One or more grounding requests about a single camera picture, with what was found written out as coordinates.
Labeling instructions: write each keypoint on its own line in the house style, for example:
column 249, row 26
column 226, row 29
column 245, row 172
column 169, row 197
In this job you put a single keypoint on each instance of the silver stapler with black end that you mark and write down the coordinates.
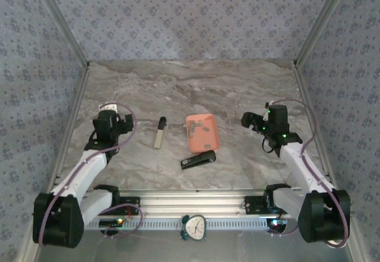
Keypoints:
column 159, row 137

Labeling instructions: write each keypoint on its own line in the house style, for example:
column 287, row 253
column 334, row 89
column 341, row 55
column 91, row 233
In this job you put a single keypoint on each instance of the pink plastic tray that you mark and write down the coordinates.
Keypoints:
column 205, row 138

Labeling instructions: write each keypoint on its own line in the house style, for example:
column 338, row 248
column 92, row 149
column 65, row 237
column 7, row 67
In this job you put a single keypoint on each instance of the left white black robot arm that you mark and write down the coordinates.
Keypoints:
column 86, row 170

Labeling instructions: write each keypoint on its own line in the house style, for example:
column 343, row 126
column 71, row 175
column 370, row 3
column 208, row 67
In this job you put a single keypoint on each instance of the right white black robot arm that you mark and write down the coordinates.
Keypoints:
column 302, row 167

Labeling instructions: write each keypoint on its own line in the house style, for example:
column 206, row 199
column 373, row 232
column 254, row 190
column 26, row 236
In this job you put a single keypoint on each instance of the small circuit board with LED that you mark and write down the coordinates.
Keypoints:
column 280, row 222
column 108, row 222

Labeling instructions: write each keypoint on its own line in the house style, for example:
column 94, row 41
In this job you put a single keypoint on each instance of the green alarm clock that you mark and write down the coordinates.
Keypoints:
column 196, row 227

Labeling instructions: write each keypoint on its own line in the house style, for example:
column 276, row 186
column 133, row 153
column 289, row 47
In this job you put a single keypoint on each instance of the grey metal shelf plate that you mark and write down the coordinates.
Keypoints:
column 237, row 250

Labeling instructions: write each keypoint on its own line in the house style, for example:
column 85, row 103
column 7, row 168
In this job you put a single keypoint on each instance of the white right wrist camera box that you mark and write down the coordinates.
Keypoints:
column 267, row 111

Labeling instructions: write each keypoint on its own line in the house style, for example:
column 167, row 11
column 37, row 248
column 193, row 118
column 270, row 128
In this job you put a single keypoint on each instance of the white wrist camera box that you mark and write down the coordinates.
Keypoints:
column 108, row 107
column 267, row 111

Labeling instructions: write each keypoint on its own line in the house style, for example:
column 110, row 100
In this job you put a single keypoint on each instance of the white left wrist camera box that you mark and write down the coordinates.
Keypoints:
column 108, row 107

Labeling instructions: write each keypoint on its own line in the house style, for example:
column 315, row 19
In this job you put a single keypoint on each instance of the aluminium table side rail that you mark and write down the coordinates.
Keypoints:
column 77, row 98
column 305, row 98

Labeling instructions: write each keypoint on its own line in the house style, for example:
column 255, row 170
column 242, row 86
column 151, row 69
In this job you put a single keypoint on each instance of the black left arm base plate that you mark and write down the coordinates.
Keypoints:
column 132, row 200

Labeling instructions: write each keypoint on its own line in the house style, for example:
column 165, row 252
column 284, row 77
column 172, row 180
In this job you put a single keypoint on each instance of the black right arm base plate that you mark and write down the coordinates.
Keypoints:
column 252, row 205

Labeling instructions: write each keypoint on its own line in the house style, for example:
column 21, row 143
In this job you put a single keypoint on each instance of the aluminium mounting rail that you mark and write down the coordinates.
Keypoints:
column 193, row 202

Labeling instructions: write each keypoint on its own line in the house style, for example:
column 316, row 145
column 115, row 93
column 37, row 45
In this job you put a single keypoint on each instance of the aluminium frame post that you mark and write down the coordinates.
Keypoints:
column 321, row 18
column 60, row 18

